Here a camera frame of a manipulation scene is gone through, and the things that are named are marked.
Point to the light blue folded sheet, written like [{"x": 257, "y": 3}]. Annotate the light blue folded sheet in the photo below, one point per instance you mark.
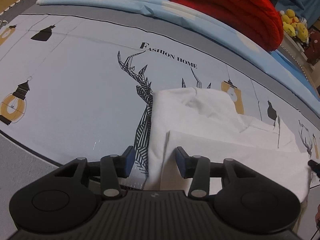
[{"x": 211, "y": 28}]

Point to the red folded blanket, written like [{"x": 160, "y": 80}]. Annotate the red folded blanket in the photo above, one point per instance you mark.
[{"x": 256, "y": 19}]

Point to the dark red bag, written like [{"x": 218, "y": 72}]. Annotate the dark red bag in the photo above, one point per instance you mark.
[{"x": 312, "y": 51}]

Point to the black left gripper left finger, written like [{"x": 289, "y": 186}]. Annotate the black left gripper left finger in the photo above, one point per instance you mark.
[{"x": 69, "y": 197}]

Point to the yellow plush toys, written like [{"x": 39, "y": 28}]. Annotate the yellow plush toys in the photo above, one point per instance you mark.
[{"x": 294, "y": 26}]

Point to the printed grey bed sheet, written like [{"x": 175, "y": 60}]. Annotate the printed grey bed sheet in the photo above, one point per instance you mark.
[{"x": 78, "y": 81}]

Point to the white t-shirt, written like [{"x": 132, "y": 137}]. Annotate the white t-shirt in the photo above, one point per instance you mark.
[{"x": 204, "y": 122}]

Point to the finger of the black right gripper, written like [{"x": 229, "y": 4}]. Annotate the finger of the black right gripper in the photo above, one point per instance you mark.
[{"x": 315, "y": 167}]

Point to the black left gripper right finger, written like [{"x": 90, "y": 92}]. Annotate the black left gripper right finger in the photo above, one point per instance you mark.
[{"x": 239, "y": 196}]

